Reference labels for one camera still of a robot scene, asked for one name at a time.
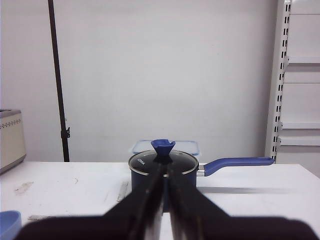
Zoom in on black tripod pole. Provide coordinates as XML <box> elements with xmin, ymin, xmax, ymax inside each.
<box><xmin>47</xmin><ymin>0</ymin><xmax>70</xmax><ymax>162</ymax></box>

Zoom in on dark blue saucepan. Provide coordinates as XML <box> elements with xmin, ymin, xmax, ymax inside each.
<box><xmin>128</xmin><ymin>149</ymin><xmax>275</xmax><ymax>212</ymax></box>

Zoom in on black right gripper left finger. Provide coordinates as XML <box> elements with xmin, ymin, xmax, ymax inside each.
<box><xmin>16</xmin><ymin>163</ymin><xmax>167</xmax><ymax>240</ymax></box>

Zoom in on light blue bowl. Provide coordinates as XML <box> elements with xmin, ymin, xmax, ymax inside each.
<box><xmin>0</xmin><ymin>210</ymin><xmax>22</xmax><ymax>240</ymax></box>

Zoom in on white slotted shelf rack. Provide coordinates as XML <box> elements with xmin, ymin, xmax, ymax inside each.
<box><xmin>265</xmin><ymin>0</ymin><xmax>320</xmax><ymax>168</ymax></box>

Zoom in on glass lid blue knob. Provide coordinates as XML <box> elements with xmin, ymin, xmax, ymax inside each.
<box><xmin>128</xmin><ymin>139</ymin><xmax>199</xmax><ymax>176</ymax></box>

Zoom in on cream silver toaster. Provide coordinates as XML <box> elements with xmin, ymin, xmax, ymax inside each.
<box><xmin>0</xmin><ymin>109</ymin><xmax>27</xmax><ymax>175</ymax></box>

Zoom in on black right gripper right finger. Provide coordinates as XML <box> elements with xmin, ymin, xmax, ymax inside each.
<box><xmin>167</xmin><ymin>165</ymin><xmax>318</xmax><ymax>240</ymax></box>

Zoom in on clear plastic food container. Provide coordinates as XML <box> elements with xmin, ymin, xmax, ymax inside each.
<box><xmin>131</xmin><ymin>140</ymin><xmax>200</xmax><ymax>156</ymax></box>

